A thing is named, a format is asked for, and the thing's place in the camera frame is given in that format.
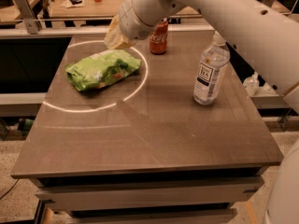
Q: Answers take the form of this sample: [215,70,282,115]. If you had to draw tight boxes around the grey metal rail bracket left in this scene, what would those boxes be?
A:
[14,0,42,35]

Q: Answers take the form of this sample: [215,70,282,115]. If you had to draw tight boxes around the green bottle on floor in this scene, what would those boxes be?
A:
[18,119,34,132]

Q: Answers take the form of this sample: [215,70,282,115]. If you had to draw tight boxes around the grey table drawer unit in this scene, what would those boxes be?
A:
[36,168,263,224]

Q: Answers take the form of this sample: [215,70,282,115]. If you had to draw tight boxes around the green rice chip bag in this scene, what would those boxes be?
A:
[64,49,141,91]

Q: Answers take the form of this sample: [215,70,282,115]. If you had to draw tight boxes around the red coca-cola can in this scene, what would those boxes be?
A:
[149,18,168,55]

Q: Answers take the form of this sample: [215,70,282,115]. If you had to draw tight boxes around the clear tea bottle white cap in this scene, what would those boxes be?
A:
[193,32,230,105]

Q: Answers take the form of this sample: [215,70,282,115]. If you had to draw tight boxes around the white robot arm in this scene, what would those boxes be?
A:
[105,0,299,112]

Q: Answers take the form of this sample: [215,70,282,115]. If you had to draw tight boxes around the small clear pump bottle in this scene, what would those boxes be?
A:
[243,72,259,96]

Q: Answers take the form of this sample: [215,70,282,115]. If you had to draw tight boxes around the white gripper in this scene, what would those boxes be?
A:
[105,0,155,49]

